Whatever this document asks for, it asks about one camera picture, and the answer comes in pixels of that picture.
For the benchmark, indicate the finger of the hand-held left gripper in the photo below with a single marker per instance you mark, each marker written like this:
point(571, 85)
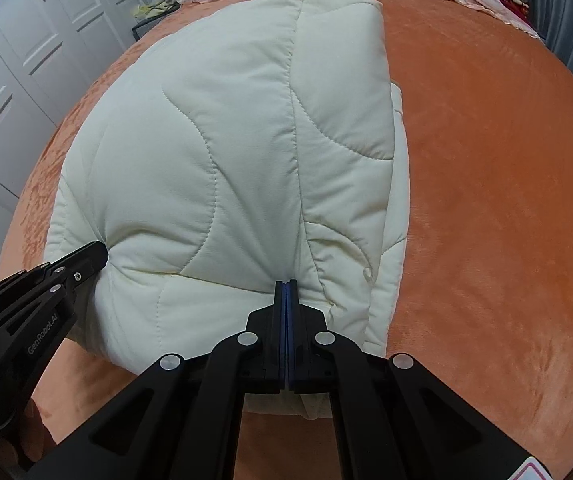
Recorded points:
point(74, 259)
point(84, 280)

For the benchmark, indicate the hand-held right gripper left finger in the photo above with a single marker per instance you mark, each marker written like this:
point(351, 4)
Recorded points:
point(266, 350)

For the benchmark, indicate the beige cloth on nightstand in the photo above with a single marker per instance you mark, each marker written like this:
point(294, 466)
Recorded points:
point(156, 8)

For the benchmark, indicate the grey nightstand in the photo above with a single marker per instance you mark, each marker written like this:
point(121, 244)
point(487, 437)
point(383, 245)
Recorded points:
point(146, 26)

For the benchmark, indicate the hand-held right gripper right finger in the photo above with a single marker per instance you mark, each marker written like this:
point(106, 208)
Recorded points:
point(306, 350)

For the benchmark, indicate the orange plush bed blanket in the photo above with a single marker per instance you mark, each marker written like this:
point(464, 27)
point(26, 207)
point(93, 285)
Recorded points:
point(491, 210)

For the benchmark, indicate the cream quilted jacket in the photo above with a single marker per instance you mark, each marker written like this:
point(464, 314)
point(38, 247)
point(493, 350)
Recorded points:
point(241, 135)

